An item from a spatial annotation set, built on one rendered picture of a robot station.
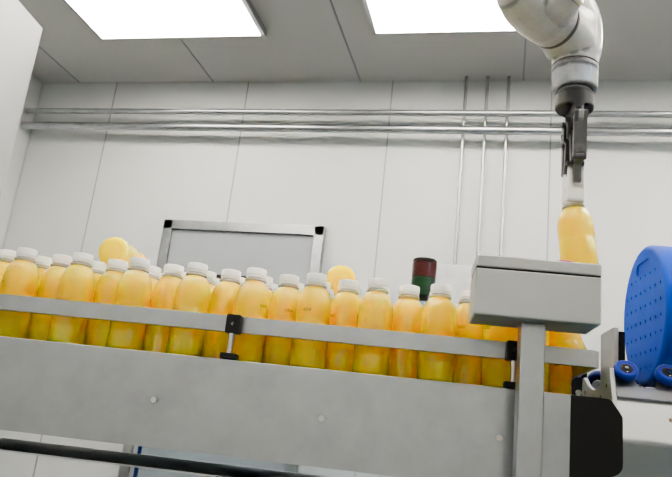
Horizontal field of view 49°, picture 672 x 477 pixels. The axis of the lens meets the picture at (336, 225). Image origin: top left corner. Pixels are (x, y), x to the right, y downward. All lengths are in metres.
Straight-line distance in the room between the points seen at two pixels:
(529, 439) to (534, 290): 0.23
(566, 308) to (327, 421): 0.44
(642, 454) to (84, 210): 5.13
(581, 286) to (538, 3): 0.52
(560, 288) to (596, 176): 4.05
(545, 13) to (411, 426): 0.78
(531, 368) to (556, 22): 0.64
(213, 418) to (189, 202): 4.40
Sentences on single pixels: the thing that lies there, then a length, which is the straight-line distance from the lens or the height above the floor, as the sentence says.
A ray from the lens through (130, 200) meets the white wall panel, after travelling 5.88.
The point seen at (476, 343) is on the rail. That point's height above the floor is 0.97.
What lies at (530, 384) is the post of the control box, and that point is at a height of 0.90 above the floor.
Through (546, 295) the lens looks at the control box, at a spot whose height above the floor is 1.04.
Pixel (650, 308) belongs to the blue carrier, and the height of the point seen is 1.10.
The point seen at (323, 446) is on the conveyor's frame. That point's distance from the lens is 1.30.
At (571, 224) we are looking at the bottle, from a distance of 1.41.
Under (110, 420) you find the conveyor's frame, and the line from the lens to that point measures 1.39.
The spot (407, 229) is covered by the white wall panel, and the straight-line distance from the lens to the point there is 5.14.
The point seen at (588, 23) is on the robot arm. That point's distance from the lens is 1.56.
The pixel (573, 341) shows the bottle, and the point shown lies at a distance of 1.43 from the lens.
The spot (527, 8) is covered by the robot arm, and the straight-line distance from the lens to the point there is 1.43.
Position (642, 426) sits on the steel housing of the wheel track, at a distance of 1.45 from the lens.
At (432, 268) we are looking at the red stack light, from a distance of 1.91.
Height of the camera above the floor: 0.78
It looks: 16 degrees up
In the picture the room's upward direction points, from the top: 6 degrees clockwise
